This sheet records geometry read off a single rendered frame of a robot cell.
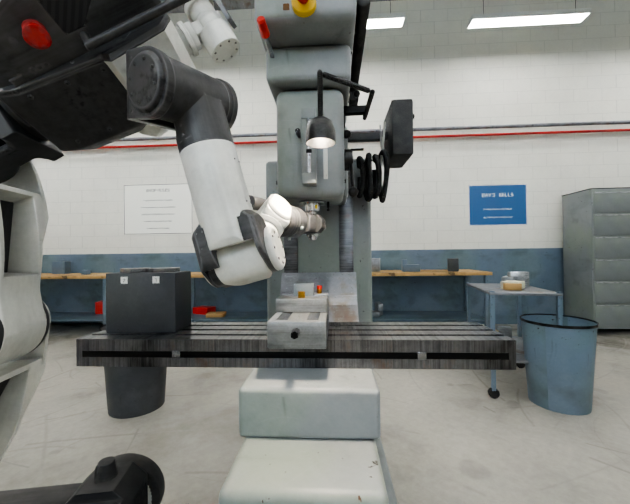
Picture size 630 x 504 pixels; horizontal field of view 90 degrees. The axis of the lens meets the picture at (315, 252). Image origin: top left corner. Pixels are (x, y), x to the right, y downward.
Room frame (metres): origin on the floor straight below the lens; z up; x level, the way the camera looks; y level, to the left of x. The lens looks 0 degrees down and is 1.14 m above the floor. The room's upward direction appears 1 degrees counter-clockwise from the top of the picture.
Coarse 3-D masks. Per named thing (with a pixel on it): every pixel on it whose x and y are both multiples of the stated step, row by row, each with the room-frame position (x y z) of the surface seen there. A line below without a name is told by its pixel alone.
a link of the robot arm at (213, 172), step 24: (192, 144) 0.48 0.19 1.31; (216, 144) 0.49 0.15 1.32; (192, 168) 0.49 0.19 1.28; (216, 168) 0.48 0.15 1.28; (240, 168) 0.53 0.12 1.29; (192, 192) 0.50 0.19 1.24; (216, 192) 0.48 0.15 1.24; (240, 192) 0.50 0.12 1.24; (216, 216) 0.48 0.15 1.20; (240, 216) 0.49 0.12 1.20; (192, 240) 0.51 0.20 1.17; (216, 240) 0.48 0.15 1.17; (240, 240) 0.49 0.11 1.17; (264, 240) 0.51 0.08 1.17; (216, 264) 0.51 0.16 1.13
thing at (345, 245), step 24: (336, 216) 1.36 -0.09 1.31; (360, 216) 1.36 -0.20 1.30; (288, 240) 1.37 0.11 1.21; (312, 240) 1.37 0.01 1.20; (336, 240) 1.36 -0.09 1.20; (360, 240) 1.36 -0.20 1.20; (288, 264) 1.37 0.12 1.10; (312, 264) 1.37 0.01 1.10; (336, 264) 1.36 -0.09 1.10; (360, 264) 1.36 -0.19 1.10; (360, 288) 1.36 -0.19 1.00; (360, 312) 1.36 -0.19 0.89
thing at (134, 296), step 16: (128, 272) 0.99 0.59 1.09; (144, 272) 1.00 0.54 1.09; (160, 272) 0.99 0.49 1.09; (176, 272) 0.99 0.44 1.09; (112, 288) 0.98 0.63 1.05; (128, 288) 0.98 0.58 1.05; (144, 288) 0.98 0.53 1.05; (160, 288) 0.98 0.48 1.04; (176, 288) 0.98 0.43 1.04; (112, 304) 0.98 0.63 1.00; (128, 304) 0.98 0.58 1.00; (144, 304) 0.98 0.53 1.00; (160, 304) 0.98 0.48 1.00; (176, 304) 0.98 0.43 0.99; (112, 320) 0.98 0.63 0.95; (128, 320) 0.98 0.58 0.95; (144, 320) 0.98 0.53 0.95; (160, 320) 0.98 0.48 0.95; (176, 320) 0.98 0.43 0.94
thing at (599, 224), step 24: (576, 192) 4.56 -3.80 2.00; (600, 192) 4.28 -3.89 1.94; (624, 192) 4.27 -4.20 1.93; (576, 216) 4.58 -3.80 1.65; (600, 216) 4.29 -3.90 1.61; (624, 216) 4.28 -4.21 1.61; (576, 240) 4.58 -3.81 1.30; (600, 240) 4.29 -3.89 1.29; (624, 240) 4.28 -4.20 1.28; (576, 264) 4.59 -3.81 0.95; (600, 264) 4.29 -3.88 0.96; (624, 264) 4.28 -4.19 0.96; (576, 288) 4.60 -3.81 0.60; (600, 288) 4.29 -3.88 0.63; (624, 288) 4.28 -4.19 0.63; (576, 312) 4.61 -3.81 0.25; (600, 312) 4.29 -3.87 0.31; (624, 312) 4.28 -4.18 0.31
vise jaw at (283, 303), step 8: (280, 296) 0.97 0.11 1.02; (288, 296) 0.97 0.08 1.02; (296, 296) 0.96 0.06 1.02; (312, 296) 0.96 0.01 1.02; (320, 296) 0.96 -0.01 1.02; (280, 304) 0.92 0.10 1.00; (288, 304) 0.91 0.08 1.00; (296, 304) 0.91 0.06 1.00; (304, 304) 0.91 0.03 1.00; (312, 304) 0.91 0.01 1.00; (320, 304) 0.91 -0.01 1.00
